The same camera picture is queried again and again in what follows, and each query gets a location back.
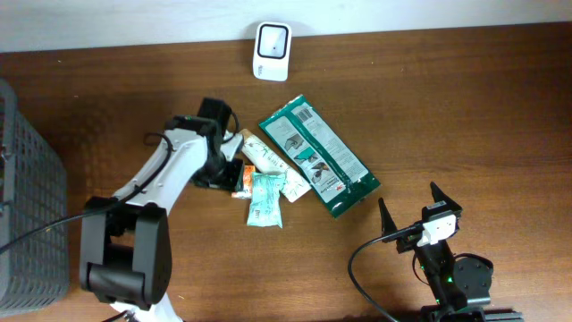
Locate grey plastic mesh basket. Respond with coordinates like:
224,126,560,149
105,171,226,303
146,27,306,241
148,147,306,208
1,80,70,318

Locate white barcode scanner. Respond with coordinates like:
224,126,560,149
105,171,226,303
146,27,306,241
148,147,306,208
252,21,292,82

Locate teal wipes packet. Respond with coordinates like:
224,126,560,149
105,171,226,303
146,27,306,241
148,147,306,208
247,173,285,228

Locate green wipes packet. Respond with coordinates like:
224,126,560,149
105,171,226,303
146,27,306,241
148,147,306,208
259,95,381,218

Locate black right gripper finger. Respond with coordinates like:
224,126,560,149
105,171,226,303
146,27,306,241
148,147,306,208
430,182,463,215
378,198,398,242

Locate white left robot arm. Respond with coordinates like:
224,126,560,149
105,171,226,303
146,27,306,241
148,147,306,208
80,128,244,321

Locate white tube with cork cap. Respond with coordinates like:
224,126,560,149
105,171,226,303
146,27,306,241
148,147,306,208
240,129,311,203

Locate orange tissue packet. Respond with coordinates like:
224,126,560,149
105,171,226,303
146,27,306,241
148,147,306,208
231,165,256,199

